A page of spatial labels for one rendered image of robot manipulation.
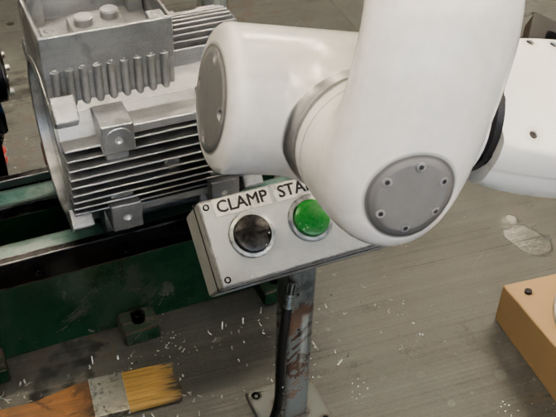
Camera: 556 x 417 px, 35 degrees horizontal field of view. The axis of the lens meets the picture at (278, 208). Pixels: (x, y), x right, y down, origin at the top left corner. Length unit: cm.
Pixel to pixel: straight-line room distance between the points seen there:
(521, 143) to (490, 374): 47
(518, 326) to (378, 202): 57
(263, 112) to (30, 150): 83
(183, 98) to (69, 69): 11
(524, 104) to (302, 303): 31
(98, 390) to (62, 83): 31
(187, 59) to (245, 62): 40
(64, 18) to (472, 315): 54
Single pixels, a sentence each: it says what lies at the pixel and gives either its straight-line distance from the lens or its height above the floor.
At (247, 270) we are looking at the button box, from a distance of 67.
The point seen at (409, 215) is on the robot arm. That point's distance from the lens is 43.
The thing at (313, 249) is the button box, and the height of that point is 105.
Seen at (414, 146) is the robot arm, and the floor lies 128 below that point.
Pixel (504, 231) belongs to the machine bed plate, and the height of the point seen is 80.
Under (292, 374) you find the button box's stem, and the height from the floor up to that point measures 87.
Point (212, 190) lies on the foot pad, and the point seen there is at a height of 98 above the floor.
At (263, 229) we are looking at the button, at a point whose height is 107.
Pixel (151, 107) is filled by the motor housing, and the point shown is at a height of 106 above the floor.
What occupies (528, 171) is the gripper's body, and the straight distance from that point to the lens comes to 55.
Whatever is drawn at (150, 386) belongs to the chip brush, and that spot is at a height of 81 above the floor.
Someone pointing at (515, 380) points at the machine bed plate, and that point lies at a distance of 96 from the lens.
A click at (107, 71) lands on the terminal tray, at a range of 82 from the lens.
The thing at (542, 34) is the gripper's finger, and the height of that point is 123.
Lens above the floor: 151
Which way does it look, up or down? 39 degrees down
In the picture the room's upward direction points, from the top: 1 degrees clockwise
